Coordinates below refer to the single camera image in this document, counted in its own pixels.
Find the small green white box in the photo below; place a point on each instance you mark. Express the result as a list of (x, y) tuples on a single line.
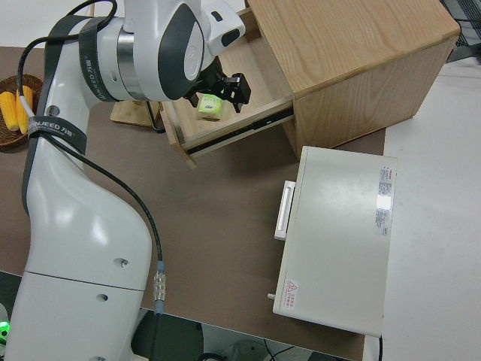
[(210, 110)]

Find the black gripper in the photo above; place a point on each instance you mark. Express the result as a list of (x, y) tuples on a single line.
[(206, 84)]

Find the brown wicker basket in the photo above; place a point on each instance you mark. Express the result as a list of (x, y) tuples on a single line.
[(32, 80)]

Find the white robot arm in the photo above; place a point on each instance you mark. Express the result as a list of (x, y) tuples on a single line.
[(75, 225)]

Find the yellow corn cob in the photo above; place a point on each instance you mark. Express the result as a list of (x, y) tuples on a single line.
[(25, 109), (7, 111)]

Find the wooden mug tree stand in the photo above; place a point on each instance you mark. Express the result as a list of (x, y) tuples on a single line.
[(127, 114)]

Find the light wooden drawer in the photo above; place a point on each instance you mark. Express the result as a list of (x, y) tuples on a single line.
[(263, 75)]

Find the light wooden cabinet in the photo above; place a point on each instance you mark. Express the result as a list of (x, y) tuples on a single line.
[(357, 56)]

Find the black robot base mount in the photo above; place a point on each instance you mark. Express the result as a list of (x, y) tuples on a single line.
[(169, 338)]

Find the white toaster oven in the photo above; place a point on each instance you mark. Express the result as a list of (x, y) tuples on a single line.
[(338, 233)]

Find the brown table mat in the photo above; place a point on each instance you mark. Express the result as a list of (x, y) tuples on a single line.
[(225, 225)]

